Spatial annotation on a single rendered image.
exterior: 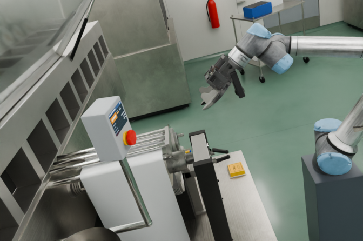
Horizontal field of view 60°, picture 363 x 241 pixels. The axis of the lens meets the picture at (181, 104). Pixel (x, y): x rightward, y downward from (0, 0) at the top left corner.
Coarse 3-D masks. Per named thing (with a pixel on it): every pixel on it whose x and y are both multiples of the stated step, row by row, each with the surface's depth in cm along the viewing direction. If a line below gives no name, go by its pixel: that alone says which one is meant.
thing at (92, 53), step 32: (96, 32) 178; (64, 64) 121; (96, 64) 166; (32, 96) 92; (64, 96) 124; (0, 128) 74; (32, 128) 87; (64, 128) 113; (0, 160) 71; (32, 160) 84; (0, 192) 69; (32, 192) 82; (0, 224) 72
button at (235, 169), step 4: (232, 164) 155; (236, 164) 155; (240, 164) 154; (228, 168) 154; (232, 168) 153; (236, 168) 152; (240, 168) 151; (232, 172) 150; (236, 172) 150; (240, 172) 150; (244, 172) 150; (232, 176) 151
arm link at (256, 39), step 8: (256, 24) 107; (248, 32) 108; (256, 32) 106; (264, 32) 106; (240, 40) 110; (248, 40) 107; (256, 40) 107; (264, 40) 107; (240, 48) 109; (248, 48) 108; (256, 48) 108; (264, 48) 107; (248, 56) 109; (256, 56) 111
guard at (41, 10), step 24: (0, 0) 39; (24, 0) 48; (48, 0) 61; (72, 0) 87; (0, 24) 44; (24, 24) 55; (48, 24) 75; (72, 24) 115; (0, 48) 50; (24, 48) 66; (48, 48) 94; (0, 72) 58; (24, 72) 81; (0, 96) 70
